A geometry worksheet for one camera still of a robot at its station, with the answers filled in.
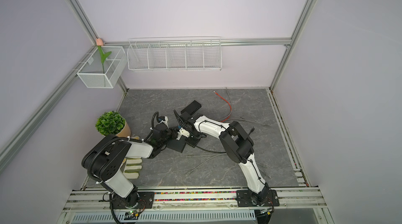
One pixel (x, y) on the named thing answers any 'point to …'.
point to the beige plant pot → (125, 132)
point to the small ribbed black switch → (192, 108)
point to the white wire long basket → (178, 54)
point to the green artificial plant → (110, 122)
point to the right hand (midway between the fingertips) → (193, 143)
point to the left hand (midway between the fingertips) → (179, 130)
